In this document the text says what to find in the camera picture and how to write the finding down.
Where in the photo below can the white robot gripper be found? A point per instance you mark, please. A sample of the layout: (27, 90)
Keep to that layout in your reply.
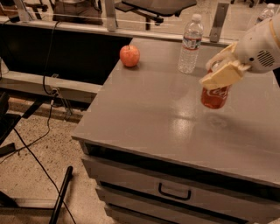
(256, 48)

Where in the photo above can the orange coke can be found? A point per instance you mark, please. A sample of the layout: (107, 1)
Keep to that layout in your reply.
(216, 98)

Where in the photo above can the clear plastic water bottle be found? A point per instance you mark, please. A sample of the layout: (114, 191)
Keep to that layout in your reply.
(190, 45)

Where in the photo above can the background water bottle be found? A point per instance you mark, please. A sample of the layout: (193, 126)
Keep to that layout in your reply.
(267, 12)

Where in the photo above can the black office chair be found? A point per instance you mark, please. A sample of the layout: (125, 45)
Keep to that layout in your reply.
(155, 10)

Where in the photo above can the red apple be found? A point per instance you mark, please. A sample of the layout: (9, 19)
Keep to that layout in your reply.
(129, 55)

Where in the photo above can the grey drawer cabinet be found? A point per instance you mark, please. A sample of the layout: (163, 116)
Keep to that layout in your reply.
(147, 126)

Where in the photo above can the black chair leg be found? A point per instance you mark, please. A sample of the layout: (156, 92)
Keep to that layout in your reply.
(61, 195)

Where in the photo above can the metal rail frame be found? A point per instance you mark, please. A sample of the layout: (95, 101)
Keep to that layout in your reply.
(131, 25)

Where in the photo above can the black drawer handle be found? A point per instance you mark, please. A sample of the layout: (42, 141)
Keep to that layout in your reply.
(184, 195)

